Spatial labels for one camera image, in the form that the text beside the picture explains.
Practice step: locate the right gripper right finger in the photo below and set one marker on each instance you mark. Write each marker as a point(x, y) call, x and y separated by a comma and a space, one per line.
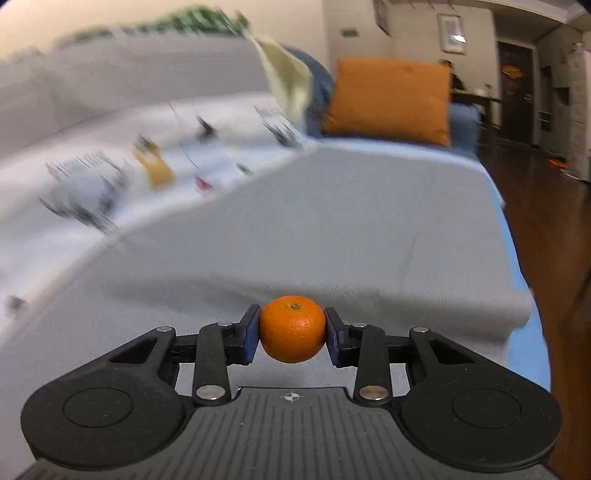
point(451, 403)

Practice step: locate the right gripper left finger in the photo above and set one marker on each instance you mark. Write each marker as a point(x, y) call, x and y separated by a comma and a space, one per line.
point(131, 402)

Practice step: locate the large orange mandarin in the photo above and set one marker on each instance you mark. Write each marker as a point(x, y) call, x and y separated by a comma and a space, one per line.
point(292, 329)

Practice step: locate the blue sofa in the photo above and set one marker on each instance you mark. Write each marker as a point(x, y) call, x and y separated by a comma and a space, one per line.
point(415, 138)

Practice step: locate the grey printed sofa cover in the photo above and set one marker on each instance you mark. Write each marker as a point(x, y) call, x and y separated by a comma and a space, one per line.
point(154, 180)

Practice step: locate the orange cushion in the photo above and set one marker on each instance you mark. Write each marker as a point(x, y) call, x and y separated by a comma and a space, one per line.
point(369, 91)

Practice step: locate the dark wooden door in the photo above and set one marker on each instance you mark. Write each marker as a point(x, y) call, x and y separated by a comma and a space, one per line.
point(517, 92)

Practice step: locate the cream cloth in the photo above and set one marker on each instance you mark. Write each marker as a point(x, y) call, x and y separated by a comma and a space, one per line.
point(289, 79)

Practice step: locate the green checkered cloth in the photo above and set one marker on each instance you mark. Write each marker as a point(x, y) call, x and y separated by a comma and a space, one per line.
point(198, 19)

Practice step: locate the framed wall picture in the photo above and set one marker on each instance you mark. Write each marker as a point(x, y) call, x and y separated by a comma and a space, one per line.
point(452, 36)

